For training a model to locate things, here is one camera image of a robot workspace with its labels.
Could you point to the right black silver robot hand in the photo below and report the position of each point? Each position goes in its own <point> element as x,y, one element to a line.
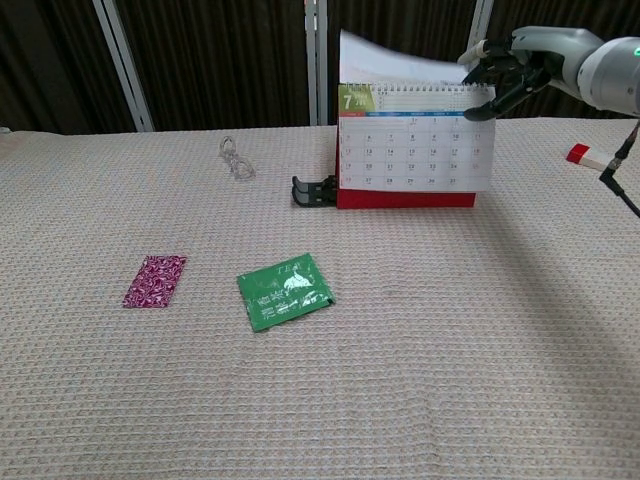
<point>545,50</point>

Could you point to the red desk flip calendar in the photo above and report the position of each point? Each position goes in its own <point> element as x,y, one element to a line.
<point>410,150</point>

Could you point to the red and white small box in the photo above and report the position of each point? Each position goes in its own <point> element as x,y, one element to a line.
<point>587,156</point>

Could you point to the black plastic phone stand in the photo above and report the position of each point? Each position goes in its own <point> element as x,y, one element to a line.
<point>312,192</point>

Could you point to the green tea sachet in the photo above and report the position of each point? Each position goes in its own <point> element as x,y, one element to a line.
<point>282,292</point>

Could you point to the beige woven tablecloth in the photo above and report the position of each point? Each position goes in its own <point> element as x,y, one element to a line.
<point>300,375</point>

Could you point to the magenta patterned card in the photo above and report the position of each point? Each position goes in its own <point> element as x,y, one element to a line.
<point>155,282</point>

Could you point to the grey partition frame post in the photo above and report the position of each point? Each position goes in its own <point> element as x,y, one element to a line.
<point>482,30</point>
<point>122,65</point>
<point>311,60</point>

